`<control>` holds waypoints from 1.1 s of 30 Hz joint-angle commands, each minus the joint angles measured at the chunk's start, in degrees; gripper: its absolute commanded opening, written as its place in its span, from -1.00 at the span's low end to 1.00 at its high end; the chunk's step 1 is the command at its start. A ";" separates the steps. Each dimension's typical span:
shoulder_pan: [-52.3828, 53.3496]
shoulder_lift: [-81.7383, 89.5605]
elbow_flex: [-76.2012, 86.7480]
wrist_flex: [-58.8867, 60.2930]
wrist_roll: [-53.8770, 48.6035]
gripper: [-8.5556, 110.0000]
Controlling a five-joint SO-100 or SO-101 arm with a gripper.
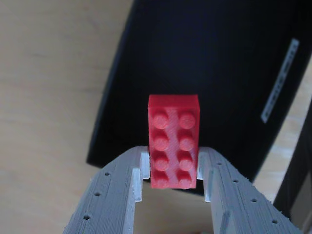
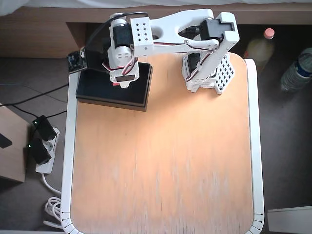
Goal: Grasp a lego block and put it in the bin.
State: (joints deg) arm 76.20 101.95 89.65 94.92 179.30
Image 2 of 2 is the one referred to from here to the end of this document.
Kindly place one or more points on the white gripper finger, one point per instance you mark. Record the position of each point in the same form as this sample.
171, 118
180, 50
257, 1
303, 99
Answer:
124, 84

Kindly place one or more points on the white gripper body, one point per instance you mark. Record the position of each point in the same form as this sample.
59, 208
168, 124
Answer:
124, 79

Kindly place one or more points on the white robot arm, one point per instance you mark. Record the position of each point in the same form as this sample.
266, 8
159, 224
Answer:
175, 29

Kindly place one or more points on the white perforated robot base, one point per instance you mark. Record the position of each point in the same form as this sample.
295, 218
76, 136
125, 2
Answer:
225, 73

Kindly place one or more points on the black rectangular bin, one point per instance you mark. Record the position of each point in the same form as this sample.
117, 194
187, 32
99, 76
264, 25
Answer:
97, 90

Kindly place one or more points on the white bed sheet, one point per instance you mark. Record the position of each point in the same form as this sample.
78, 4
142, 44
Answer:
73, 2

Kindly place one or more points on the black power adapter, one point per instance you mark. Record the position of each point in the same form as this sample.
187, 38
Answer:
39, 151
45, 128

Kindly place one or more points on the white power strip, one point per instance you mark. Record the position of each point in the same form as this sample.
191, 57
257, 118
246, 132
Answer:
50, 148

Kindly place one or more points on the black flat object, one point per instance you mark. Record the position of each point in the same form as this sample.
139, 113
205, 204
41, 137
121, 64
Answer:
4, 141

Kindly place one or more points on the brown cardboard box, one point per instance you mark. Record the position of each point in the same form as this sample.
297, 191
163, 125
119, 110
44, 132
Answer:
12, 161

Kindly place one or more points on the yellow bottle with pink cap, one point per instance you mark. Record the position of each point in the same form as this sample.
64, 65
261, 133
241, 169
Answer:
259, 48

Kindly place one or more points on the clear plastic water bottle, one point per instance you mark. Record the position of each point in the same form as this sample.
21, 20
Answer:
296, 73

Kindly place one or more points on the white flat box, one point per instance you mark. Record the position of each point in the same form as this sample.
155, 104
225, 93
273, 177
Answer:
290, 219

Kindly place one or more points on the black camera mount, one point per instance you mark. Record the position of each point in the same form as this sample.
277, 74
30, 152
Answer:
95, 58

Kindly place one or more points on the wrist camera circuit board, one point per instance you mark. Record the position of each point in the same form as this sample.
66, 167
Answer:
76, 61

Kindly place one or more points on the white table frame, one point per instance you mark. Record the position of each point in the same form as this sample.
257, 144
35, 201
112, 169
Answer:
67, 146

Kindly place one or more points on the brown wooden bed frame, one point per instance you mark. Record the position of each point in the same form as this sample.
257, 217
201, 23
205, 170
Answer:
36, 34

